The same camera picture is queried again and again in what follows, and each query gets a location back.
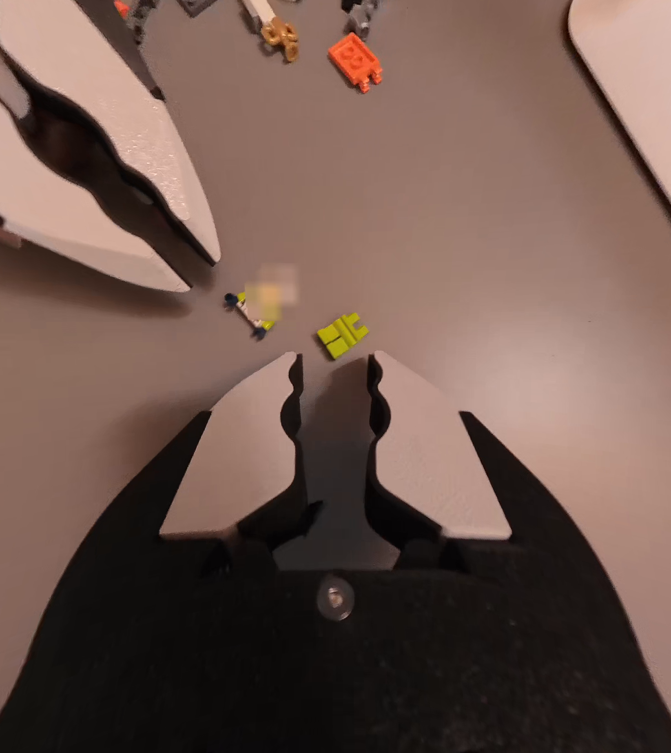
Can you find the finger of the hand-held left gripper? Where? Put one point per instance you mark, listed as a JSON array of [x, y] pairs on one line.
[[112, 94], [65, 212]]

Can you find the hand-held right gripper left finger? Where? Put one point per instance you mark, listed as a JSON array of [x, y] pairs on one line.
[[236, 471]]

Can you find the lime green lego legs piece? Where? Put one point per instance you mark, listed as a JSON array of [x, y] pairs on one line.
[[343, 335]]

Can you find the green white lego minifigure torso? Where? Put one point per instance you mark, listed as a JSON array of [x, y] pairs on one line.
[[251, 311]]

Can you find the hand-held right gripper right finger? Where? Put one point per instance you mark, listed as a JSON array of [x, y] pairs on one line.
[[442, 471]]

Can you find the pile of lego pieces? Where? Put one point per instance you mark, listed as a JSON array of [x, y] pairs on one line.
[[353, 59]]

